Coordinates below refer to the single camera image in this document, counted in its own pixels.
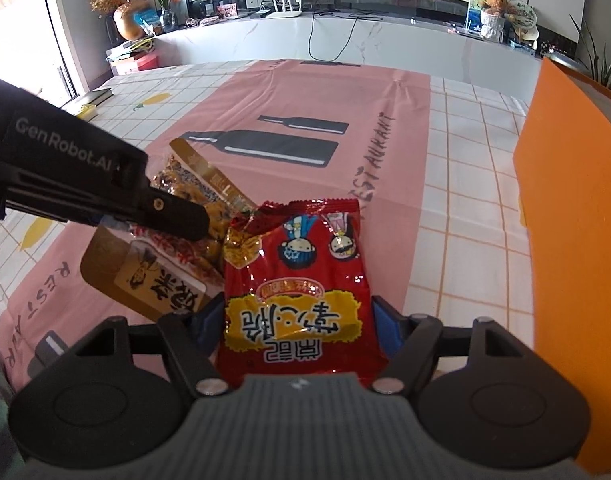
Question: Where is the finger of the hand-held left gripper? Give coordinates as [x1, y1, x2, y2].
[68, 187, 209, 241]

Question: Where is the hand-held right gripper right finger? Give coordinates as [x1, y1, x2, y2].
[371, 295, 533, 395]

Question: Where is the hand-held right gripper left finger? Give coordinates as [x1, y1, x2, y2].
[74, 292, 227, 397]

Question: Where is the gold brown peanut packet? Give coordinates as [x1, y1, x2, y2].
[80, 137, 258, 323]

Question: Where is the red cartoon snack packet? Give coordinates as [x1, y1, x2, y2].
[215, 198, 389, 388]

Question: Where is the orange cardboard box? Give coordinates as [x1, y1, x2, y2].
[513, 57, 611, 478]

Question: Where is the red white box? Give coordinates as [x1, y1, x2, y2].
[105, 39, 160, 77]

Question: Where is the orange vase with dried flowers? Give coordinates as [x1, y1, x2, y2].
[89, 0, 153, 41]

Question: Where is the pink white checked tablecloth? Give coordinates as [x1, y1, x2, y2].
[0, 59, 536, 401]

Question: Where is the white router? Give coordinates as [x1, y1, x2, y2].
[265, 0, 306, 20]

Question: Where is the white marble TV cabinet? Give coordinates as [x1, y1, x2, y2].
[152, 0, 581, 98]

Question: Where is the colourful picture card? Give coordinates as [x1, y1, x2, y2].
[465, 0, 489, 33]

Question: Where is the tall potted green plant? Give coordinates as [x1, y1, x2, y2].
[570, 15, 611, 91]

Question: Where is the round white hand fan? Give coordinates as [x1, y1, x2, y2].
[505, 0, 540, 33]

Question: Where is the brown teddy bear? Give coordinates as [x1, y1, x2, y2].
[478, 0, 511, 43]

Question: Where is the black cable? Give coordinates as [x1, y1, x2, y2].
[308, 9, 383, 61]

